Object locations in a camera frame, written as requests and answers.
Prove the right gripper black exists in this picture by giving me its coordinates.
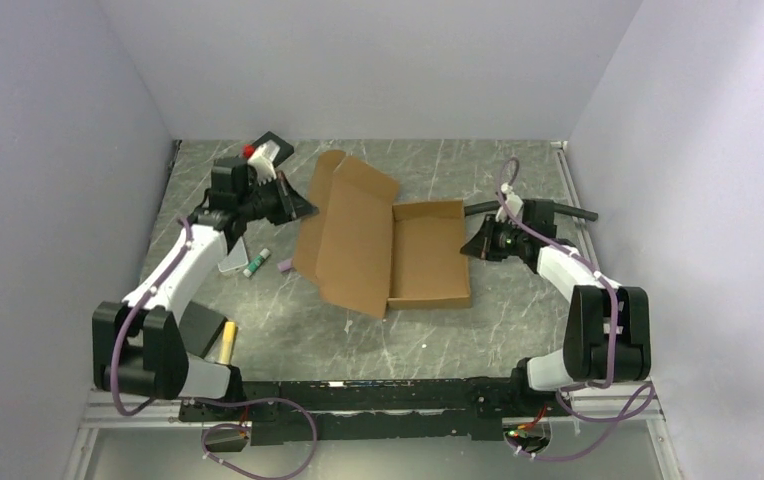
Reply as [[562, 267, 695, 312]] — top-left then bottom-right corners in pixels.
[[459, 214, 528, 262]]

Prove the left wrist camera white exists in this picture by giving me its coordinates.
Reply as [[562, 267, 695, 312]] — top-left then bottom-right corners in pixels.
[[242, 144, 276, 185]]

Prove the aluminium frame rail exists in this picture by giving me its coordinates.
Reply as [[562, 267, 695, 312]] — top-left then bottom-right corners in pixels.
[[81, 390, 188, 429]]

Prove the pink marker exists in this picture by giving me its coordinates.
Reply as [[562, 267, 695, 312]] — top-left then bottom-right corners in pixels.
[[278, 259, 293, 273]]

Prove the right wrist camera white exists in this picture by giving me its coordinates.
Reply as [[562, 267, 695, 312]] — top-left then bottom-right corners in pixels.
[[495, 183, 524, 222]]

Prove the black flat box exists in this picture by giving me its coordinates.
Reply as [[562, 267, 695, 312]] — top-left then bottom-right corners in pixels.
[[251, 131, 295, 167]]

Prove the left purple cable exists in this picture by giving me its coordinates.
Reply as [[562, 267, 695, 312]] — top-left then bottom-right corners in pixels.
[[110, 218, 319, 480]]

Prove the black foam tube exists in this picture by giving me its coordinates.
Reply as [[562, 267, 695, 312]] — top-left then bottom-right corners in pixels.
[[464, 200, 599, 222]]

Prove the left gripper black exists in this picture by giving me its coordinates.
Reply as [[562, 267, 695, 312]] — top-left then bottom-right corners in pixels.
[[239, 171, 320, 227]]

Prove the brown cardboard box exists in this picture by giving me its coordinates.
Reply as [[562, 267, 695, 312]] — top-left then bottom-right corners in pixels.
[[292, 150, 472, 319]]

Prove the clear plastic lid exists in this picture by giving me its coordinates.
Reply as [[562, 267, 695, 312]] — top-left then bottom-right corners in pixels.
[[217, 238, 249, 275]]

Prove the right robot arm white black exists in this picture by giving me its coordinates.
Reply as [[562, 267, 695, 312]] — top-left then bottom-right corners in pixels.
[[460, 199, 652, 415]]

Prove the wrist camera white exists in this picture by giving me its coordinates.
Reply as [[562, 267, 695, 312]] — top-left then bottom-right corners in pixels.
[[242, 144, 276, 185], [495, 183, 524, 222]]

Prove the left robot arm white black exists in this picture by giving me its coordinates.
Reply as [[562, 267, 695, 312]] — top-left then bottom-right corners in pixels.
[[92, 157, 319, 420]]

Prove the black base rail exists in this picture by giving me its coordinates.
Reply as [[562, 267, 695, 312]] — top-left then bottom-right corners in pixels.
[[178, 377, 560, 446]]

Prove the black triangular plate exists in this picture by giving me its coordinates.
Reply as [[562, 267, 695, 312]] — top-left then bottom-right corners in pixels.
[[179, 302, 228, 358]]

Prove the green white marker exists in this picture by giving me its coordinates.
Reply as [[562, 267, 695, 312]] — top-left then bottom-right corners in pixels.
[[242, 248, 271, 278]]

